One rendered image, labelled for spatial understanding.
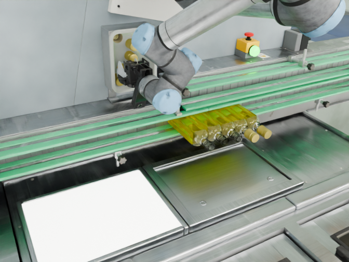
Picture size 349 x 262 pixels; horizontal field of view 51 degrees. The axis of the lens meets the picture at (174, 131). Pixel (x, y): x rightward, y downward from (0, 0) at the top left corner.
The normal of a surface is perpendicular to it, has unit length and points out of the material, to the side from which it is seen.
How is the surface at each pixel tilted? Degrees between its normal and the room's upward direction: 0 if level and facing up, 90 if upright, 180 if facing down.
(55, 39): 0
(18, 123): 90
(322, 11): 24
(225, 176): 90
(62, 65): 0
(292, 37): 90
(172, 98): 0
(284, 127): 90
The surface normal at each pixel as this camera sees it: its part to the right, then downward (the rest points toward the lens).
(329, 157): 0.03, -0.87
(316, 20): -0.07, 0.88
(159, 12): 0.48, 0.45
